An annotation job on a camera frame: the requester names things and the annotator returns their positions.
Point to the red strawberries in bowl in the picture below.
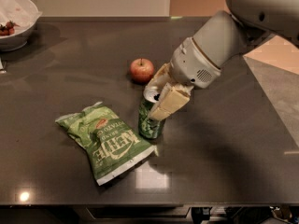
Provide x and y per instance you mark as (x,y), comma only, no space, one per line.
(8,28)

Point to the green soda can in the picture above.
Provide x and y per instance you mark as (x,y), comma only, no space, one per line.
(149,128)

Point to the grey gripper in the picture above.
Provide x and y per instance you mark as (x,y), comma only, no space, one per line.
(192,65)

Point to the white napkin in bowl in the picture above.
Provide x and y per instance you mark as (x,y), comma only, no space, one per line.
(23,12)

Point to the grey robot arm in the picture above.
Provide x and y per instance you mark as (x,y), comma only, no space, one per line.
(245,25)

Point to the red apple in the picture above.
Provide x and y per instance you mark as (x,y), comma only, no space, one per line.
(141,70)

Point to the white bowl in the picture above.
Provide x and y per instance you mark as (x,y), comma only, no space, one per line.
(18,39)

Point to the green jalapeno chip bag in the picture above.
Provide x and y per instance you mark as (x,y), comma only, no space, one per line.
(112,146)

